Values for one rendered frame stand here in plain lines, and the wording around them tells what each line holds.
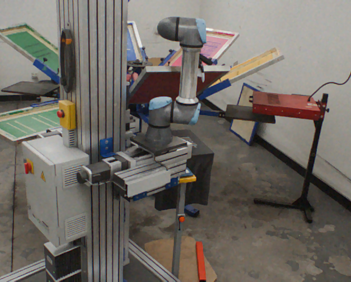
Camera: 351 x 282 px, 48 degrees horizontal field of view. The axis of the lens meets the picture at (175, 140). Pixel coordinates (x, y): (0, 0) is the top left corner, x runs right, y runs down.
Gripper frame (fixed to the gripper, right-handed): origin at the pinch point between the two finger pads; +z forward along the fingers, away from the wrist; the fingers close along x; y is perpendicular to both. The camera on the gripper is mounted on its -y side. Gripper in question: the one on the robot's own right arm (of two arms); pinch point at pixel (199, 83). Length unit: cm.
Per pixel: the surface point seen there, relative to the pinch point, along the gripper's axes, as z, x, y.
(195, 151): 47, -32, -9
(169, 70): -8.9, -14.4, 13.6
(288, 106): 19, -68, -113
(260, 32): -76, -249, -200
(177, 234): 98, -13, 13
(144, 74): -7.0, -19.7, 29.1
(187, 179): 58, 4, 11
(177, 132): 35, -69, -10
